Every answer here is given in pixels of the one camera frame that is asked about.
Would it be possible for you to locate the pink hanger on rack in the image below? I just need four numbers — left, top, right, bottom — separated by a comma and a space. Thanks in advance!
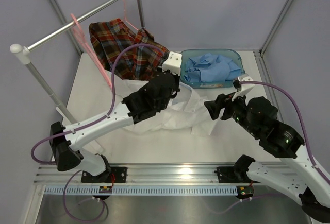
122, 0, 139, 31

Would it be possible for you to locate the teal plastic tub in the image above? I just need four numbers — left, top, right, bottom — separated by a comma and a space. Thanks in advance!
180, 49, 245, 89

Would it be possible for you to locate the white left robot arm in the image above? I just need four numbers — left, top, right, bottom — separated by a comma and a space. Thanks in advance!
49, 71, 180, 182

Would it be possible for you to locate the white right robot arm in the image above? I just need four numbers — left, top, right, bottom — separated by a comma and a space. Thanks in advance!
204, 94, 329, 223

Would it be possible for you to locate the red plaid shirt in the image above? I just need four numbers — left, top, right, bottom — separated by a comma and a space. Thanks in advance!
89, 18, 171, 82

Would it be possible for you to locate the pink plastic hanger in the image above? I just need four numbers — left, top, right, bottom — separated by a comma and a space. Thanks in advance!
71, 13, 112, 90

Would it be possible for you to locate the aluminium frame rail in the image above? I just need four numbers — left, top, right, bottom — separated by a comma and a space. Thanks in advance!
33, 162, 314, 186

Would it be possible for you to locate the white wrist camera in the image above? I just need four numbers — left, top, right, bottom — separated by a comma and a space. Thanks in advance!
232, 74, 255, 101
161, 51, 182, 76

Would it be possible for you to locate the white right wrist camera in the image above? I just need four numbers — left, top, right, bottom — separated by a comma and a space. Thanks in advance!
232, 74, 255, 101

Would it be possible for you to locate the metal clothes rack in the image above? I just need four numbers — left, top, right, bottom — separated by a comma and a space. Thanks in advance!
9, 0, 149, 155

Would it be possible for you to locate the light blue shirt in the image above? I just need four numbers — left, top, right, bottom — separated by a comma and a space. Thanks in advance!
184, 53, 242, 83

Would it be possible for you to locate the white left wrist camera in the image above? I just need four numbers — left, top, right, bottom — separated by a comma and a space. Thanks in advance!
161, 51, 182, 76

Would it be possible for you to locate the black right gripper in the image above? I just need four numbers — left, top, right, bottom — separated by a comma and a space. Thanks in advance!
203, 88, 260, 137

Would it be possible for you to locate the white shirt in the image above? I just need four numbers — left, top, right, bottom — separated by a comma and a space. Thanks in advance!
61, 69, 220, 137

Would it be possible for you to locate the white slotted cable duct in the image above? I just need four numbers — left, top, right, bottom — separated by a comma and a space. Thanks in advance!
44, 185, 238, 196

